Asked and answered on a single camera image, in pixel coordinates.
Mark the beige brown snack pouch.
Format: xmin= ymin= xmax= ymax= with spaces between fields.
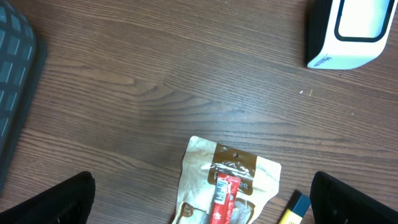
xmin=173 ymin=136 xmax=281 ymax=224

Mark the grey plastic shopping basket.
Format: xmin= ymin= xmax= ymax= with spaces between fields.
xmin=1 ymin=0 xmax=47 ymax=189

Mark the yellow highlighter pen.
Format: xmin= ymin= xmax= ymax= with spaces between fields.
xmin=278 ymin=190 xmax=311 ymax=224

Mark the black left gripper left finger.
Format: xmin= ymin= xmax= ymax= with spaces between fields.
xmin=1 ymin=171 xmax=96 ymax=224

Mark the red stick snack packet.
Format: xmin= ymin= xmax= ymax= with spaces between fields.
xmin=209 ymin=173 xmax=241 ymax=224

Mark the white barcode scanner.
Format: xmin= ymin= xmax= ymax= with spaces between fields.
xmin=307 ymin=0 xmax=397 ymax=70

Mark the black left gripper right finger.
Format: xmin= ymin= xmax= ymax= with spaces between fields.
xmin=310 ymin=171 xmax=397 ymax=224

